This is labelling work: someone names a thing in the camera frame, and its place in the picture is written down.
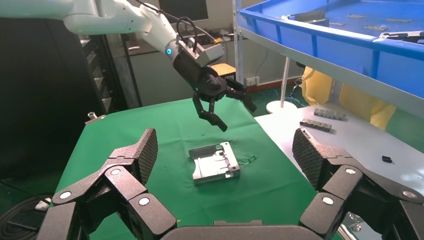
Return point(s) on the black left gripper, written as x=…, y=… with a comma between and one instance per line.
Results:
x=205, y=84

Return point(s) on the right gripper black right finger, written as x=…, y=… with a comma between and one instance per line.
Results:
x=331, y=165

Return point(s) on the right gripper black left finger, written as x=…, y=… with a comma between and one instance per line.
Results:
x=132, y=172

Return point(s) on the grey metal bracket part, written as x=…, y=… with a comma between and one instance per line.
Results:
x=212, y=165
x=402, y=36
x=309, y=16

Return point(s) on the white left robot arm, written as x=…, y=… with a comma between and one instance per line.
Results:
x=99, y=16

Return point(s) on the wooden stool black legs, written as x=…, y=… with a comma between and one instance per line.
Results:
x=226, y=69

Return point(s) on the white round lamp stand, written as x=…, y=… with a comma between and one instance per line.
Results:
x=281, y=106

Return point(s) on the small black block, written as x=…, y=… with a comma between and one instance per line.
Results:
x=386, y=159

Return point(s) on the green table cloth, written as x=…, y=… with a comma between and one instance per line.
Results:
x=165, y=126

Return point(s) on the silver binder clip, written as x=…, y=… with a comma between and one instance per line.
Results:
x=94, y=117
x=354, y=225

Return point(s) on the yellow plastic bag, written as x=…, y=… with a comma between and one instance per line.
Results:
x=357, y=99

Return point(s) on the white shelf board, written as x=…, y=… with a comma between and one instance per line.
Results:
x=331, y=71

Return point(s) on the white power adapter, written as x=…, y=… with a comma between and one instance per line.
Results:
x=42, y=205

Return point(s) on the black stand pole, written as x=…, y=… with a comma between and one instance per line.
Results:
x=132, y=74

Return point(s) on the dark office desk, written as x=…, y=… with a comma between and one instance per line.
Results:
x=145, y=49

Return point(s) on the black computer monitor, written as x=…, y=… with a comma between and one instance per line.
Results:
x=195, y=8

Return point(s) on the blue plastic bin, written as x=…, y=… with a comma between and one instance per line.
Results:
x=348, y=49

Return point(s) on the white wall outlet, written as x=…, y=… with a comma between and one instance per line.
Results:
x=252, y=81

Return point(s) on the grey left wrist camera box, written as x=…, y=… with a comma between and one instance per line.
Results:
x=205, y=53

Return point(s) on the white shelf upright post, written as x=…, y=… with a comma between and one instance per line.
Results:
x=238, y=20

